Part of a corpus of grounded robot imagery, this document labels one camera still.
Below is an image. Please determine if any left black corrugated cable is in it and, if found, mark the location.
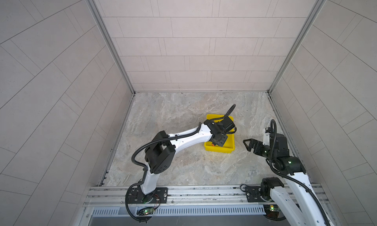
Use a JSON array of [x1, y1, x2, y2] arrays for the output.
[[131, 122, 203, 171]]

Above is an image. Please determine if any black corrugated cable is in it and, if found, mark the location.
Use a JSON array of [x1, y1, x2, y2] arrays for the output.
[[131, 122, 203, 171], [264, 119, 332, 226]]

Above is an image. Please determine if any left green circuit board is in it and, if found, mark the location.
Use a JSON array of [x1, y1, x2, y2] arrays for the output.
[[137, 207, 155, 216]]

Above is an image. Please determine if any green circuit board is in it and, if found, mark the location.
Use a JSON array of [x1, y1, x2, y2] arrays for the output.
[[264, 204, 282, 219], [137, 207, 155, 216]]

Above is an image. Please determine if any yellow plastic bin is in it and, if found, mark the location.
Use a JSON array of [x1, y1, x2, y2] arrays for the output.
[[204, 114, 235, 153]]

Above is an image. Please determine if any right black corrugated cable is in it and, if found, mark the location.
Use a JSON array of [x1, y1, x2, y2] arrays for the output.
[[264, 119, 332, 226]]

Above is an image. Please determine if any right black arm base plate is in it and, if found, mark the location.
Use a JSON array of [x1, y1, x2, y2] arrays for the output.
[[240, 184, 273, 202]]

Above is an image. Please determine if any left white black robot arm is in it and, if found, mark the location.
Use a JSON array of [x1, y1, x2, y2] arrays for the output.
[[140, 116, 237, 195]]

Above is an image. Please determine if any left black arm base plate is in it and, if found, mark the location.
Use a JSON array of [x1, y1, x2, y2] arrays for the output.
[[126, 186, 168, 204]]

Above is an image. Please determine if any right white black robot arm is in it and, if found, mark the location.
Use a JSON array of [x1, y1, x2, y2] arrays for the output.
[[241, 132, 333, 226]]

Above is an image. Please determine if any right green circuit board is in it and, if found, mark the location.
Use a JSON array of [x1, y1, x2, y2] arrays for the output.
[[264, 204, 282, 219]]

